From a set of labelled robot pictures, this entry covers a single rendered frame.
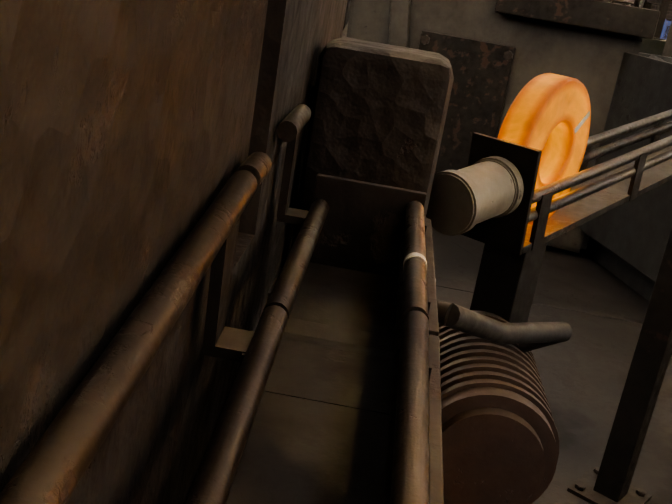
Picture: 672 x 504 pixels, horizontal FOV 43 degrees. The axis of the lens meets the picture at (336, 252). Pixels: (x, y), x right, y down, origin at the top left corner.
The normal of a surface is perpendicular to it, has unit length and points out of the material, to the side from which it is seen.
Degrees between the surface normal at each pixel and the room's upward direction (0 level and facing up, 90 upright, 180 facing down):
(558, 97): 90
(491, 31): 90
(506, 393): 4
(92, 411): 27
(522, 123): 65
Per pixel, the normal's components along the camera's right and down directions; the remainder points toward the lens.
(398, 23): -0.32, 0.25
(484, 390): -0.07, -0.95
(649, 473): 0.16, -0.93
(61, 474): 0.80, -0.51
